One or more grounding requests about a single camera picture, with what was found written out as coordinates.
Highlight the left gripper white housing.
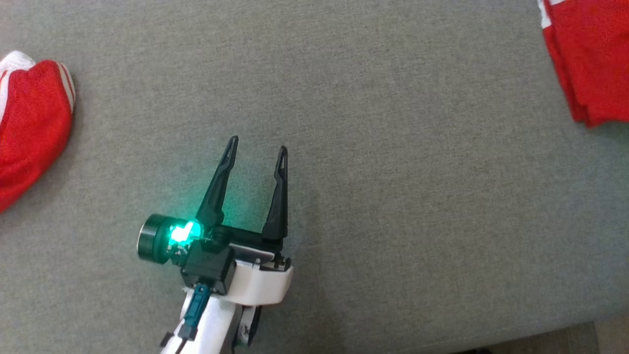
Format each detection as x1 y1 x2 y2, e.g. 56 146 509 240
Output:
138 136 294 307

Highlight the red basketball jersey white trim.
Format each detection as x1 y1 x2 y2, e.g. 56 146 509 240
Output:
0 51 77 214

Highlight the large grey sofa seat cushion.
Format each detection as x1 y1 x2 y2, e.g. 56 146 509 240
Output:
0 0 629 354

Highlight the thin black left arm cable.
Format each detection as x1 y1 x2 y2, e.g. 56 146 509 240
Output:
177 283 213 354

